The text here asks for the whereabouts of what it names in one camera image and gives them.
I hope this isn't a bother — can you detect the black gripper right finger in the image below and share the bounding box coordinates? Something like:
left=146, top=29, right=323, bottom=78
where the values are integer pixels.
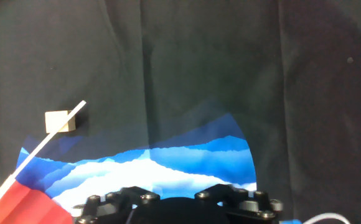
left=194, top=183, right=284, bottom=224

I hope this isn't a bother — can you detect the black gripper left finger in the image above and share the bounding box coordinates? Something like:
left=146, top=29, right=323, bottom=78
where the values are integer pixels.
left=71, top=185, right=161, bottom=224

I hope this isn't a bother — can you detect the red flag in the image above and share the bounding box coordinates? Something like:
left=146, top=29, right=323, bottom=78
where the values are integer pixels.
left=0, top=100, right=87, bottom=224

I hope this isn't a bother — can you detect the small wooden cube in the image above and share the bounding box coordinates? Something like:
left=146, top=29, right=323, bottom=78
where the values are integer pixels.
left=44, top=110, right=77, bottom=134

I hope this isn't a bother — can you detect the black cloth with whale print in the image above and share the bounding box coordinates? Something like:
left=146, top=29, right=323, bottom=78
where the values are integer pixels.
left=0, top=0, right=361, bottom=224

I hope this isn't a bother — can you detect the white camera cable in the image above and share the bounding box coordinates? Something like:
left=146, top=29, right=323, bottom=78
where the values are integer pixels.
left=303, top=212, right=352, bottom=224

